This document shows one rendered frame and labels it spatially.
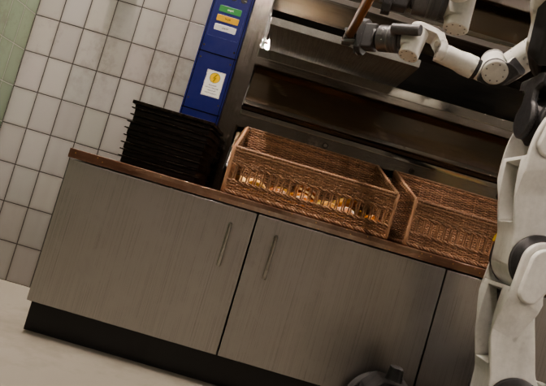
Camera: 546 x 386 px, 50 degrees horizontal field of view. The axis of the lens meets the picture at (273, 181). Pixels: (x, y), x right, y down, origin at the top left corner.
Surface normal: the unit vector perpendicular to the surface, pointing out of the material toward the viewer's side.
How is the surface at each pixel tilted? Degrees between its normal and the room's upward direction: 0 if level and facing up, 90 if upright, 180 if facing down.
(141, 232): 90
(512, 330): 114
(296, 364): 90
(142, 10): 90
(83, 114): 90
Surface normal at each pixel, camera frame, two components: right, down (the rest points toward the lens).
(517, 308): -0.19, 0.33
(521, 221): 0.03, -0.04
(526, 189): 0.06, 0.39
